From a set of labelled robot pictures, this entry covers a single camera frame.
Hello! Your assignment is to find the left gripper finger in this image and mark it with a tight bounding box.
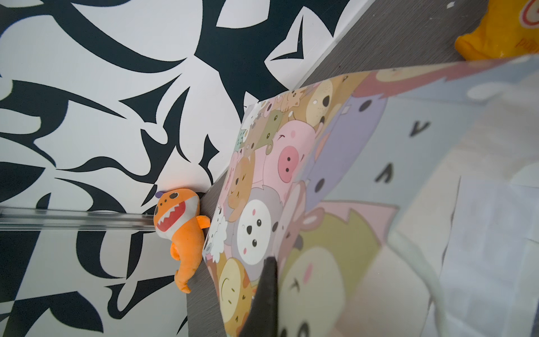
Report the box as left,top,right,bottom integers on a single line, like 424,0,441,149
240,256,279,337

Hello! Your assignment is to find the orange shark plush toy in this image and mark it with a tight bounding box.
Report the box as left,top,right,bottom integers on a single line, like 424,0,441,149
153,188,211,294

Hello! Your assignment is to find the yellow snack packet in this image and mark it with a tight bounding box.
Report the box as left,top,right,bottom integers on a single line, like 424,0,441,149
455,0,538,60

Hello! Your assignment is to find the patterned paper gift bag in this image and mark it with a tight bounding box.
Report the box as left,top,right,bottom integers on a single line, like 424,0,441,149
203,56,538,336

